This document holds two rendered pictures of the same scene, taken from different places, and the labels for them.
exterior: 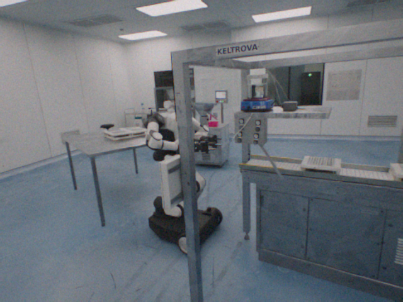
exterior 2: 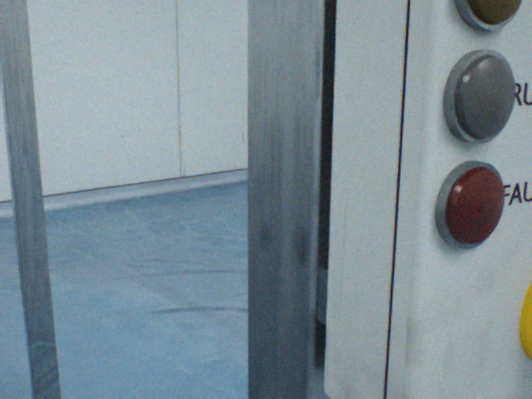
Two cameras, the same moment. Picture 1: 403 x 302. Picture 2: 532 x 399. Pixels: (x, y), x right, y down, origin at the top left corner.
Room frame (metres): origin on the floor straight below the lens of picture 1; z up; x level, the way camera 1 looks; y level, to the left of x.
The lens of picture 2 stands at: (1.55, 0.18, 0.98)
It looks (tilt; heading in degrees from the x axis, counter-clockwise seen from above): 13 degrees down; 210
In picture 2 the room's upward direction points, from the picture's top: straight up
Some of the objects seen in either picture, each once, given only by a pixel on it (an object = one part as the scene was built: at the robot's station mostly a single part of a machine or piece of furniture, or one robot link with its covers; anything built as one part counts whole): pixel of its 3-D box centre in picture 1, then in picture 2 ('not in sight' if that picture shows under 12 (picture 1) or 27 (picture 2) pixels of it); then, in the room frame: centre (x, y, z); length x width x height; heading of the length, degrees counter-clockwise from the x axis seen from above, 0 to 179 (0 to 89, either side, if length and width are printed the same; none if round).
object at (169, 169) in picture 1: (174, 181); (518, 97); (1.28, 0.15, 0.97); 0.17 x 0.06 x 0.26; 150
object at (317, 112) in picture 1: (283, 112); not in sight; (1.83, -0.63, 1.25); 0.62 x 0.38 x 0.04; 60
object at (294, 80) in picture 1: (293, 82); not in sight; (6.49, -2.46, 1.43); 1.38 x 0.01 x 1.16; 68
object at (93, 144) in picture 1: (116, 138); not in sight; (3.41, 1.15, 0.83); 1.50 x 1.10 x 0.04; 37
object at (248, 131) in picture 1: (250, 129); not in sight; (1.81, -0.39, 1.14); 0.22 x 0.11 x 0.20; 60
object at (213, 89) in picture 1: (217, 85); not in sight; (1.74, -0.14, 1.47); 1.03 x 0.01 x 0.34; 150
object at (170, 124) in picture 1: (167, 126); not in sight; (2.35, 0.30, 1.11); 0.34 x 0.30 x 0.36; 150
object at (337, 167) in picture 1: (320, 163); not in sight; (1.69, -0.86, 0.89); 0.25 x 0.24 x 0.02; 150
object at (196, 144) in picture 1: (201, 146); not in sight; (2.01, -0.01, 0.98); 0.12 x 0.10 x 0.13; 92
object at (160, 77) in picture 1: (174, 89); not in sight; (7.75, 0.67, 1.43); 1.32 x 0.01 x 1.11; 68
